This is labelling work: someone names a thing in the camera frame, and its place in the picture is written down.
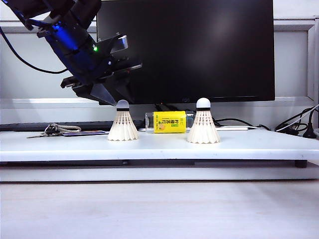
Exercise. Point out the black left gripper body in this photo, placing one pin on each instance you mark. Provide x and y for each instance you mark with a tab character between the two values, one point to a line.
74	54

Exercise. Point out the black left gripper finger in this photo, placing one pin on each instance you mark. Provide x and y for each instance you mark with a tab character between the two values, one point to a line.
99	95
125	89

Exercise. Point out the white feather shuttlecock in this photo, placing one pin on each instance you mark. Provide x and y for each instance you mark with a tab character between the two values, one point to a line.
123	129
203	128

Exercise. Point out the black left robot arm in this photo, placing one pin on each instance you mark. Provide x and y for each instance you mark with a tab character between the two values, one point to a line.
82	10

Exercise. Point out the blue flat card tag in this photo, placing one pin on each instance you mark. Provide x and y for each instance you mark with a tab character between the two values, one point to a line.
83	133

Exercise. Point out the clear bottle with yellow label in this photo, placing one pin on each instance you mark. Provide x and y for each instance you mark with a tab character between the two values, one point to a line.
169	122

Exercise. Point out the metal key bunch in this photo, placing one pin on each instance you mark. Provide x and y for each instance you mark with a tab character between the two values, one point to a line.
51	131

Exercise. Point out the white raised platform board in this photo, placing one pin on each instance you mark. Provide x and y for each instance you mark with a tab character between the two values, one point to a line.
159	148

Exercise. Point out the black keyboard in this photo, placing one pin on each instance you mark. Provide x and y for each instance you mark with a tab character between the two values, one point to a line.
25	126

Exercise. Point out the black computer monitor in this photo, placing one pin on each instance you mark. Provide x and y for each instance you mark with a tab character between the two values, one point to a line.
199	49

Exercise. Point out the black power plug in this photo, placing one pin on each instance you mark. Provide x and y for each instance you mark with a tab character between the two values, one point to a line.
309	127

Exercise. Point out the black platform foot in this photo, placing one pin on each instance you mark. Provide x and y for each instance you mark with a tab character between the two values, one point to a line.
300	164

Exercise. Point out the white power strip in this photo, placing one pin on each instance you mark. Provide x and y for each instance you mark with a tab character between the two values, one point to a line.
317	132

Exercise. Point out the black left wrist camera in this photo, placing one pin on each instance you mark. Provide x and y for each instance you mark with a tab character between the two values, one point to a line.
119	43

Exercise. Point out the narrow aluminium partition rail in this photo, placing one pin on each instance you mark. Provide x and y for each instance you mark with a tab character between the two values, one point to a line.
37	101

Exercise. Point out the white flat monitor base plate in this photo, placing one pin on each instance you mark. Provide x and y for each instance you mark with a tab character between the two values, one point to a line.
233	128

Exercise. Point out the wide aluminium partition rail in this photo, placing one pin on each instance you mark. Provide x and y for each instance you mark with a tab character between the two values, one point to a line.
291	27

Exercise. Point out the aluminium partition post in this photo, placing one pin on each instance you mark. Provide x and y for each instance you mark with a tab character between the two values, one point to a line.
312	59

